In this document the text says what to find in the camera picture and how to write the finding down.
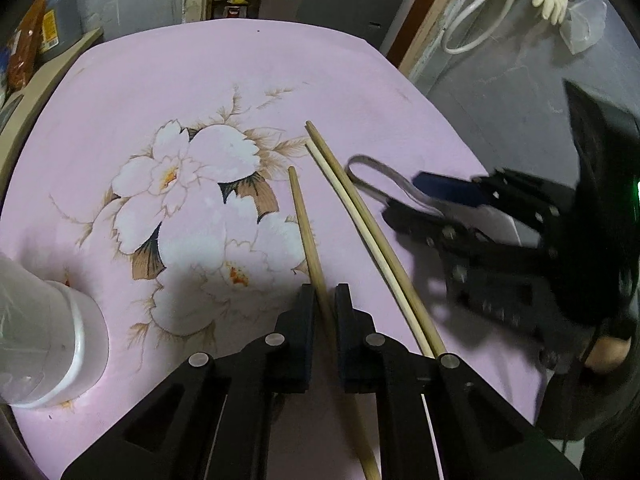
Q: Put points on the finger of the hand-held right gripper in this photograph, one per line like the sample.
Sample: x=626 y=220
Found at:
x=490 y=270
x=450 y=187

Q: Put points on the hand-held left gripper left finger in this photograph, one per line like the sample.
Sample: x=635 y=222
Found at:
x=302 y=340

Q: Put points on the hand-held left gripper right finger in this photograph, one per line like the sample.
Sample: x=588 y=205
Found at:
x=350 y=345

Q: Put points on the metal spoon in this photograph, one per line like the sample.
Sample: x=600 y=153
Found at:
x=407 y=191

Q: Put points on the bamboo chopstick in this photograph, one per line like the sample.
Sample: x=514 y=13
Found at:
x=305 y=225
x=340 y=195

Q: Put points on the white plastic utensil basket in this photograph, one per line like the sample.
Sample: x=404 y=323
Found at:
x=50 y=340

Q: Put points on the person's right hand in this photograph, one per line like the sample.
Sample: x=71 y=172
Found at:
x=607 y=355

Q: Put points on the pair of wooden chopsticks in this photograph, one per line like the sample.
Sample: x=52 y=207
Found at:
x=350 y=187

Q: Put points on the hanging clear plastic bag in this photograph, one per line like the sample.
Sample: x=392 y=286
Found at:
x=582 y=27

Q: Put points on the grey cabinet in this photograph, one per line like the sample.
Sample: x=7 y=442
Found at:
x=350 y=0

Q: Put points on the pink floral tablecloth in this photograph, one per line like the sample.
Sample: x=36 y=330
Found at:
x=200 y=85

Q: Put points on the small jar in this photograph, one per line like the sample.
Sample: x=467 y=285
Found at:
x=232 y=11

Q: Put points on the clear oil jug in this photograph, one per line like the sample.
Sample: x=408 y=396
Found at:
x=49 y=30

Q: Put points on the wooden door frame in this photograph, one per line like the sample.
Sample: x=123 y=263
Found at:
x=425 y=25

